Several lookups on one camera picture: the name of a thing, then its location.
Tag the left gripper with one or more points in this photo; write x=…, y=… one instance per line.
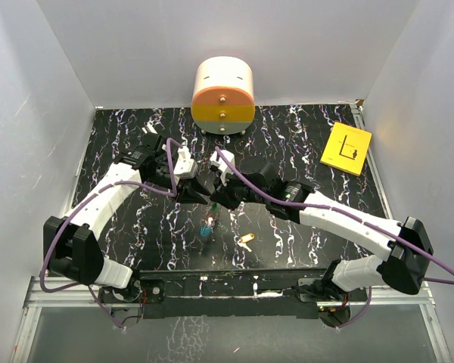
x=188, y=190

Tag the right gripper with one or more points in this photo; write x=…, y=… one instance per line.
x=223, y=196

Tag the yellow tagged key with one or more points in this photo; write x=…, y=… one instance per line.
x=245, y=240

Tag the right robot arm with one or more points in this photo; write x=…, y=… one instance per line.
x=400, y=251

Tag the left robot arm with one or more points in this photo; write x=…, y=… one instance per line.
x=70, y=243

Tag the white plastic clip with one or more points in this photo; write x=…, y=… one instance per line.
x=149, y=130

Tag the round three-drawer mini cabinet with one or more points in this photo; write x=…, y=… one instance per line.
x=223, y=98

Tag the yellow book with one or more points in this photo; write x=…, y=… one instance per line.
x=346, y=148

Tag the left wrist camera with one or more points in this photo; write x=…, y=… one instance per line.
x=186, y=167

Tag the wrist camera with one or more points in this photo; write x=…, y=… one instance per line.
x=218, y=164
x=186, y=167

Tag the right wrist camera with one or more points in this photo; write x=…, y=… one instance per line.
x=218, y=164

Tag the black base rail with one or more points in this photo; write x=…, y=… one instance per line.
x=240, y=307

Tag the aluminium frame rail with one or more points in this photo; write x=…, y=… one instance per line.
x=166, y=285

